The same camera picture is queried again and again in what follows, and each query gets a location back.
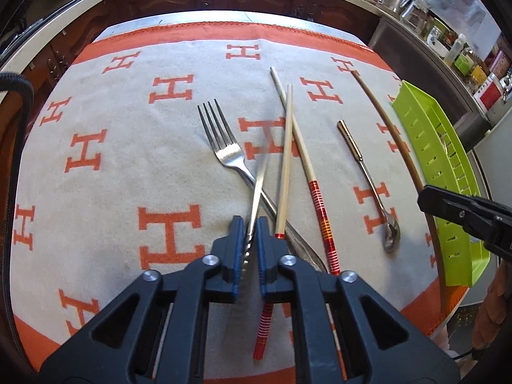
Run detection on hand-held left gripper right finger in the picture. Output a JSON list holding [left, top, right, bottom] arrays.
[[256, 215, 460, 384]]

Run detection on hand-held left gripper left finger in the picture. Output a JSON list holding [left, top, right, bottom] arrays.
[[40, 215, 245, 384]]

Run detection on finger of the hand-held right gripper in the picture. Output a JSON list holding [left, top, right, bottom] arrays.
[[417, 184, 486, 243]]

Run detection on steel chopstick with twisted end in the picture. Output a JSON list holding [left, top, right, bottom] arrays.
[[242, 120, 273, 289]]

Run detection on green plastic utensil tray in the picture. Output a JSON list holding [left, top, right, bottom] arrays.
[[391, 80, 491, 287]]

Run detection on person's right hand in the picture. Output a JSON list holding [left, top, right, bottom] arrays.
[[471, 266, 512, 349]]

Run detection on cream chopstick red striped end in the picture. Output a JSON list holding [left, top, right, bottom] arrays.
[[253, 84, 294, 361], [270, 67, 341, 276]]

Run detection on steel fork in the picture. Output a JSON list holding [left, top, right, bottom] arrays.
[[197, 99, 329, 275]]

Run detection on dark brown wooden chopstick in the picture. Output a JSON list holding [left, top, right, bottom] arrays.
[[350, 70, 451, 289]]

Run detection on red label canister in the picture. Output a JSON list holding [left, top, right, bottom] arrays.
[[473, 75, 505, 112]]

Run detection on orange and grey printed blanket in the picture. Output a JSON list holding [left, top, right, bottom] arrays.
[[10, 22, 470, 384]]

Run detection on yellow jar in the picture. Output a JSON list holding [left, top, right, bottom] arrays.
[[469, 64, 489, 85]]

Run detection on green label jar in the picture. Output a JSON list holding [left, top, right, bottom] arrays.
[[454, 47, 475, 75]]

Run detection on pink container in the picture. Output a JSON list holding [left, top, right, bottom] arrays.
[[488, 50, 511, 77]]

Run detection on clear plastic bottle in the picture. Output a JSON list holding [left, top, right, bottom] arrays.
[[444, 33, 467, 67]]

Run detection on glass pitcher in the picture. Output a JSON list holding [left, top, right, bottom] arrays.
[[400, 0, 429, 29]]

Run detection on dark wooden kitchen cabinets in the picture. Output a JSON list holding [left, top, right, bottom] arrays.
[[0, 0, 380, 92]]

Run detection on small spoon with gold handle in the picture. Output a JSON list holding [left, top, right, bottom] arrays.
[[337, 120, 401, 253]]

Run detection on black cable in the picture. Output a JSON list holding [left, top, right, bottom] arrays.
[[0, 72, 36, 369]]

